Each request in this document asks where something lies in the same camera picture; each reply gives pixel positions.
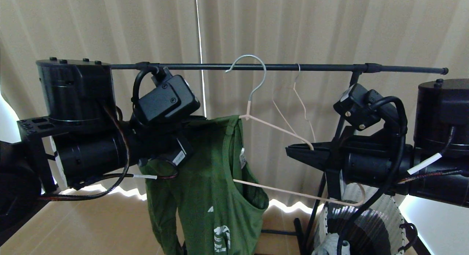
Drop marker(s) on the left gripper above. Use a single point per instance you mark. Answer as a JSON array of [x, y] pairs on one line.
[[91, 156]]

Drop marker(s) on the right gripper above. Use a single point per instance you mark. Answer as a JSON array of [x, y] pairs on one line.
[[377, 167]]

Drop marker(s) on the pink clothes hanger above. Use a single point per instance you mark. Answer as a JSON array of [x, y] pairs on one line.
[[278, 130], [304, 112]]

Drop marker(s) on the green printed t-shirt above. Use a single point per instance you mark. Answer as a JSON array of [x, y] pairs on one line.
[[205, 181]]

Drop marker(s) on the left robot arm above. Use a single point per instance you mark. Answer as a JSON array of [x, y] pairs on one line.
[[73, 93]]

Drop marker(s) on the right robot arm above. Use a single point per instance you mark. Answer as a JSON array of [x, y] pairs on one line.
[[443, 112]]

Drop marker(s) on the white laundry basket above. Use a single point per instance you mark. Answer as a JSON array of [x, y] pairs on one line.
[[388, 218]]

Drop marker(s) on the black clothes rack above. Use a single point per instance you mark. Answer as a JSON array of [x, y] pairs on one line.
[[311, 67]]

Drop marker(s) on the pale grey garment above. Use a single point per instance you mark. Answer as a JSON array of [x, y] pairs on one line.
[[328, 247]]

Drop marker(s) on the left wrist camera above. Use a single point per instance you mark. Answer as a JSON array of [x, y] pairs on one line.
[[166, 99]]

